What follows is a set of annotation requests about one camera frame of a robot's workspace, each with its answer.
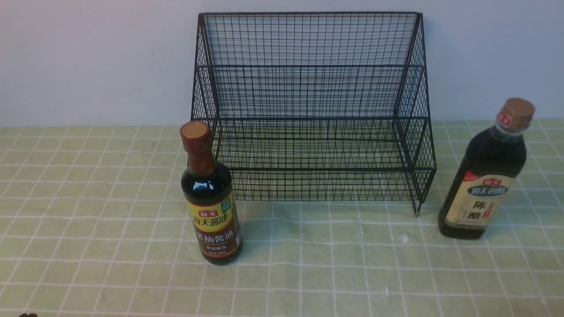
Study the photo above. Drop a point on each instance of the dark soy sauce bottle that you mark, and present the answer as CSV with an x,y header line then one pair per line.
x,y
208,189

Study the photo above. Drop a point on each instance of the green checkered tablecloth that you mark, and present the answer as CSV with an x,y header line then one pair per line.
x,y
94,224

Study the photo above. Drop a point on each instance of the black wire mesh shelf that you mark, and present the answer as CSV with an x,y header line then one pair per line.
x,y
317,106

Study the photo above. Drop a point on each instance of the dark vinegar bottle beige label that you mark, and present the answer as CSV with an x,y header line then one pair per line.
x,y
491,162

